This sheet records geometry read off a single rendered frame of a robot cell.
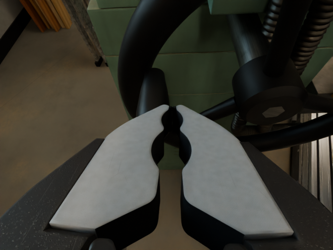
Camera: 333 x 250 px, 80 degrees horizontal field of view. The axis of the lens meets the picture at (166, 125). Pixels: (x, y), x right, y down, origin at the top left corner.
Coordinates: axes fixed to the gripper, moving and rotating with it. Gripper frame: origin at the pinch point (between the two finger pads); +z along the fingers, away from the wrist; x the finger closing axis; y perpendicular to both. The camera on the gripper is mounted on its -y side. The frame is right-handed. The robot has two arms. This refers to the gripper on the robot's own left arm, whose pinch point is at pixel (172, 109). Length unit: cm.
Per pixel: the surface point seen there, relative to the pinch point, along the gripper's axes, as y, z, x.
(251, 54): -0.8, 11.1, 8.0
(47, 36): 18, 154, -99
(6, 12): 1, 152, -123
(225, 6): -5.0, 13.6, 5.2
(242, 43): -1.4, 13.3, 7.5
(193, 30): -1.4, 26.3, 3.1
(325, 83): 9.9, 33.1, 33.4
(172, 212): 75, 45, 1
